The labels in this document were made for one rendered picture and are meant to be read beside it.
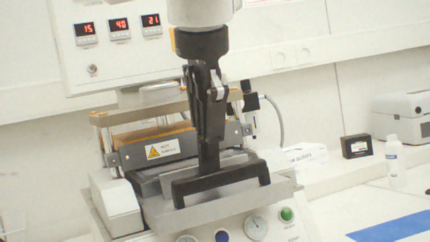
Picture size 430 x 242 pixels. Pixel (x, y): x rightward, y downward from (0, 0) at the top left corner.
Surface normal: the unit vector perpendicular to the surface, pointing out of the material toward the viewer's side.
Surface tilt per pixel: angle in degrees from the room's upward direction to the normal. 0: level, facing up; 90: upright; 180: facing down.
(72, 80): 90
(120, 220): 90
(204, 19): 110
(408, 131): 91
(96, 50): 90
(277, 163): 41
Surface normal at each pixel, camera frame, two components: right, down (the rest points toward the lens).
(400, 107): -0.95, 0.13
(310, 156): 0.54, -0.05
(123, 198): 0.11, -0.71
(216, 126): 0.37, 0.58
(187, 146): 0.36, 0.04
